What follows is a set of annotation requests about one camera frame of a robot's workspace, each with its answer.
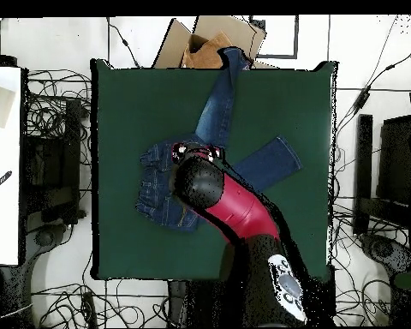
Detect blue denim jeans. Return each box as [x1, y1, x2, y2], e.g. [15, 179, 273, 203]
[135, 45, 302, 234]

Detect dark green table cloth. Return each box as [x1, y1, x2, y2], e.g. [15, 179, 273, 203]
[89, 57, 338, 281]

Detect brown cardboard box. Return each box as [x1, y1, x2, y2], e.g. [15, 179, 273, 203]
[152, 15, 278, 69]

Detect black power strip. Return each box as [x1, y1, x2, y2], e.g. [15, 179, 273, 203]
[316, 265, 337, 317]
[82, 290, 98, 328]

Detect black threaded rod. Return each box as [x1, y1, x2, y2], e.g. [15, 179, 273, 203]
[0, 170, 14, 198]

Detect white table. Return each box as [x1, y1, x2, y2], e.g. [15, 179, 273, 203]
[0, 65, 22, 266]

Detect thin black cable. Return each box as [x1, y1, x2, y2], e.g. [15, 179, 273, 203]
[106, 16, 141, 69]

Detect tangled black cables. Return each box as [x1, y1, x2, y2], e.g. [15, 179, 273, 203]
[328, 198, 395, 326]
[30, 278, 169, 328]
[26, 68, 93, 165]

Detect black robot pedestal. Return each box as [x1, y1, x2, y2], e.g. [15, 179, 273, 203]
[166, 278, 227, 328]

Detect black rectangular frame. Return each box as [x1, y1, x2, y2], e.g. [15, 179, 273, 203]
[248, 15, 300, 60]

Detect black cable with adapter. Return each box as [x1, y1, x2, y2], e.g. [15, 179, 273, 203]
[335, 40, 411, 138]

